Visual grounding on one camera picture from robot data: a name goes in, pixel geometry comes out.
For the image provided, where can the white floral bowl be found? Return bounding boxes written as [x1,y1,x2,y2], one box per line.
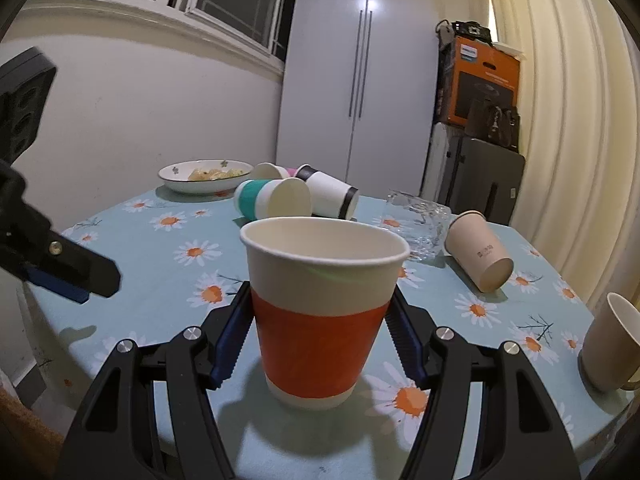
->
[158,159,255,196]

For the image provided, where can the white framed window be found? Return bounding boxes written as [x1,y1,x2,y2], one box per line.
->
[42,0,304,70]

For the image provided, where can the pink banded paper cup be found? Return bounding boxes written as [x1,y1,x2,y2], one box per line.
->
[249,162,299,181]

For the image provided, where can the cream curtain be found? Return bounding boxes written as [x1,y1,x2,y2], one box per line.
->
[475,0,640,322]

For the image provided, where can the white appliance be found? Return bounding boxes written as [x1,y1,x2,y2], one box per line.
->
[421,122,465,202]

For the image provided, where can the orange banded paper cup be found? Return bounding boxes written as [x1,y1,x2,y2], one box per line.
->
[239,217,411,410]

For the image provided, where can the black banded paper cup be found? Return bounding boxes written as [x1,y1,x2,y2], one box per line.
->
[294,163,360,220]

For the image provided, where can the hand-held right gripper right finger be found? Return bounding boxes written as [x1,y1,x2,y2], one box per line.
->
[384,287,585,480]

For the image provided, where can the black camera with strap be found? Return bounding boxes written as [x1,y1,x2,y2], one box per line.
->
[435,18,494,44]

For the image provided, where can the teal banded paper cup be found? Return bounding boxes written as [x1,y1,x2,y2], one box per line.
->
[233,177,314,221]

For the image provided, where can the grey suitcase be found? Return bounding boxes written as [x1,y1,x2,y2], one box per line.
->
[446,134,526,226]

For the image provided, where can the orange and black cardboard box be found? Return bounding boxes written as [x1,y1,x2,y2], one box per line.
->
[433,34,522,129]

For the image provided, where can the beige ceramic mug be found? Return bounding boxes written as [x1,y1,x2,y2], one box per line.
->
[580,292,640,394]

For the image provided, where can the black handbag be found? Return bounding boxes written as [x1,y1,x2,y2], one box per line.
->
[467,97,521,154]

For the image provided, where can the plain beige paper cup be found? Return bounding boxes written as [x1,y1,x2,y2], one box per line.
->
[444,209,515,294]

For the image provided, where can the white two-door wardrobe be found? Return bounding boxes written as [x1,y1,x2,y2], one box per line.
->
[275,0,477,197]

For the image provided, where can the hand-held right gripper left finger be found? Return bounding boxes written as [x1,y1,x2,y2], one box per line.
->
[52,280,256,480]

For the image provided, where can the yellow food pieces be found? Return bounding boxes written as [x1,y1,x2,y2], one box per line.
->
[188,167,246,182]

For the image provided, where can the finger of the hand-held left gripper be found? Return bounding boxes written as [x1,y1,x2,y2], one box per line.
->
[0,159,122,304]

